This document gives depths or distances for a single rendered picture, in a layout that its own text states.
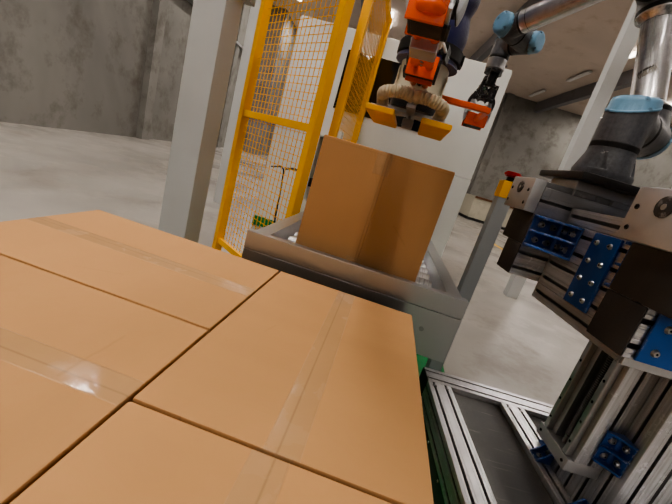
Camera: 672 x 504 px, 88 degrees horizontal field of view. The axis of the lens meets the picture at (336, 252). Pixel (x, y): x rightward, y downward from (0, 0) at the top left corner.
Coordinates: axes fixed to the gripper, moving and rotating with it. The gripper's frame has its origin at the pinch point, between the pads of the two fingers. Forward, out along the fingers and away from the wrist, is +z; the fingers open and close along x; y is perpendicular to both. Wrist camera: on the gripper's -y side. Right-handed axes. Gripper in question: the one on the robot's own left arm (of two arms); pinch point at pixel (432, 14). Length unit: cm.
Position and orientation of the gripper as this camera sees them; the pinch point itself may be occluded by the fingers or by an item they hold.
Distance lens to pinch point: 82.7
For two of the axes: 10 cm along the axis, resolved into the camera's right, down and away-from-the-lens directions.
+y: 2.1, -2.0, 9.6
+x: -9.4, -3.1, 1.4
